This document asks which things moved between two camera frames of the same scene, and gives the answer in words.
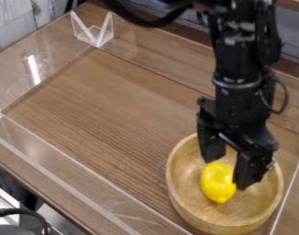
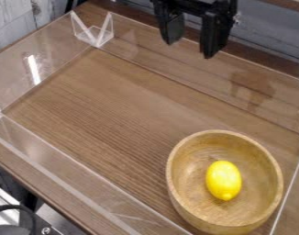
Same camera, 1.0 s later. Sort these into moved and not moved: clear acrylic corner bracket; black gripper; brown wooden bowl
Moved: black gripper
Not moved: brown wooden bowl; clear acrylic corner bracket
